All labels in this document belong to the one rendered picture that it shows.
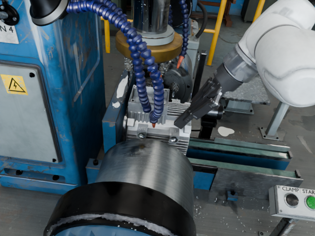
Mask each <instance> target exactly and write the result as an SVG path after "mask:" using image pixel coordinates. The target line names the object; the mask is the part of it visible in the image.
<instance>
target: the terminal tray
mask: <svg viewBox="0 0 315 236"><path fill-rule="evenodd" d="M146 89H147V94H148V95H147V96H148V99H149V102H150V104H151V108H152V109H151V111H153V110H154V89H153V87H146ZM163 90H164V111H163V114H162V116H161V117H160V118H159V119H158V122H157V124H158V125H159V124H160V123H161V125H163V124H165V123H166V117H167V110H168V101H169V91H170V89H166V88H164V89H163ZM149 116H150V112H149V113H145V112H143V107H142V104H141V103H140V100H139V96H138V92H137V86H136V85H133V88H132V91H131V95H130V98H129V101H128V118H134V119H135V121H137V120H138V122H140V121H142V123H143V122H144V121H145V122H146V123H148V122H150V118H149ZM150 124H151V122H150Z"/></svg>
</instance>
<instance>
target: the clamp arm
mask: <svg viewBox="0 0 315 236"><path fill-rule="evenodd" d="M206 57H207V51H206V50H201V52H200V55H198V57H197V59H198V66H197V71H196V75H195V82H194V86H193V91H192V93H190V99H191V100H192V99H193V97H194V96H195V95H196V94H197V92H198V91H199V88H200V84H201V80H202V75H203V70H204V65H205V61H206Z"/></svg>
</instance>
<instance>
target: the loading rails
mask: <svg viewBox="0 0 315 236"><path fill-rule="evenodd" d="M186 157H187V158H188V159H189V161H190V162H191V164H192V167H193V182H194V192H195V188H198V189H205V190H209V191H210V192H214V193H221V194H226V199H227V200H233V201H237V200H238V198H239V197H238V196H242V197H249V198H256V199H265V200H269V188H271V187H273V186H274V185H282V186H289V187H297V188H299V186H300V185H301V183H302V182H303V181H304V180H303V179H302V178H300V177H301V175H300V172H299V170H295V171H294V172H293V171H286V170H285V169H286V167H287V166H288V164H289V163H290V161H291V160H292V158H293V155H292V153H291V151H290V147H286V146H279V145H271V144H264V143H257V142H250V141H242V140H232V139H225V138H218V137H215V138H214V139H213V140H212V139H205V138H197V137H189V144H188V148H187V153H186Z"/></svg>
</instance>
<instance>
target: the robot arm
mask: <svg viewBox="0 0 315 236"><path fill-rule="evenodd" d="M314 23H315V7H314V6H313V5H312V4H311V3H310V2H309V1H308V0H278V1H276V2H275V3H274V4H272V5H271V6H270V7H269V8H268V9H266V10H265V11H264V12H263V13H262V14H261V15H260V16H259V17H258V18H257V19H256V20H255V21H254V22H253V23H252V24H251V26H250V27H249V28H248V29H247V31H246V32H245V34H244V36H243V37H242V39H241V40H240V41H239V42H238V43H237V44H236V45H235V46H234V47H233V48H232V49H231V51H230V52H229V53H228V54H227V55H226V56H225V57H224V58H223V63H222V64H221V65H220V66H219V67H218V68H217V69H216V70H215V71H214V78H212V77H211V76H210V77H209V78H208V80H207V81H206V83H205V84H204V85H203V86H202V88H201V89H200V90H199V91H198V92H197V94H196V95H195V96H194V97H193V99H192V100H191V101H190V103H191V104H190V105H189V107H188V108H187V109H186V110H185V111H184V112H183V113H182V114H181V115H180V116H179V117H178V118H177V119H176V120H175V121H174V125H175V126H176V127H178V128H179V129H182V128H183V127H184V126H185V125H186V124H187V123H189V122H190V121H191V120H192V119H193V118H194V119H196V120H198V119H199V118H201V117H202V116H204V115H205V114H207V113H208V112H210V111H211V110H213V109H214V108H217V107H219V106H220V103H219V99H220V98H222V97H223V96H224V94H225V93H226V92H227V91H230V92H234V91H235V90H236V89H237V88H238V87H239V86H240V85H242V84H243V83H248V82H249V81H251V80H252V79H253V78H254V77H255V76H256V75H257V74H259V75H260V77H261V79H262V81H263V83H264V85H265V86H266V88H267V89H268V90H269V92H270V93H271V94H272V95H273V96H274V97H275V98H276V99H278V100H279V101H281V102H283V103H285V104H287V105H290V106H293V107H308V106H312V105H315V31H314V30H311V29H312V27H313V25H314Z"/></svg>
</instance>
